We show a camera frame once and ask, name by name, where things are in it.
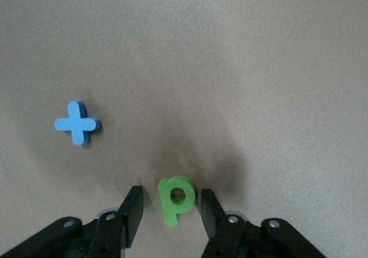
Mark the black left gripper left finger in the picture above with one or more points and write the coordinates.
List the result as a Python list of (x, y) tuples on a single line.
[(130, 217)]

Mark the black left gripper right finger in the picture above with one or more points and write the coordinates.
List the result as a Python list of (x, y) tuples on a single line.
[(212, 217)]

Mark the green letter p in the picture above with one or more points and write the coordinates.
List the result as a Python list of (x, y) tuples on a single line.
[(166, 203)]

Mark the blue letter x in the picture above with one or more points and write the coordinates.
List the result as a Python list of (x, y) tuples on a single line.
[(77, 124)]

